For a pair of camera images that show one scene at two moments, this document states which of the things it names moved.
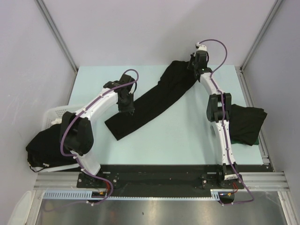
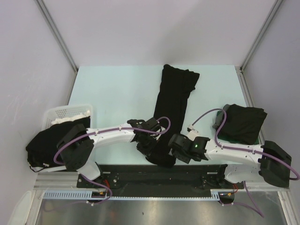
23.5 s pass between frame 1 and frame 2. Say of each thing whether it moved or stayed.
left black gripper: moved
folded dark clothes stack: stayed
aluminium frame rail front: stayed
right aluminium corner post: stayed
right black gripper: moved
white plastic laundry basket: stayed
